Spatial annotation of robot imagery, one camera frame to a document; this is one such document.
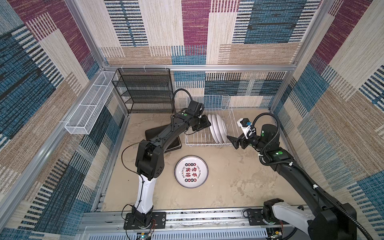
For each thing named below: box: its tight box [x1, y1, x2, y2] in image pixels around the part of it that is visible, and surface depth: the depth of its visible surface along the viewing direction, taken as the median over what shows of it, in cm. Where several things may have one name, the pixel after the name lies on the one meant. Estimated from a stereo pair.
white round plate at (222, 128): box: [216, 114, 228, 143], surface depth 93 cm
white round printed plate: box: [174, 155, 209, 189], surface depth 90 cm
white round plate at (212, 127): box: [207, 114, 219, 144], surface depth 91 cm
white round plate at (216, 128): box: [211, 114, 224, 144], surface depth 91 cm
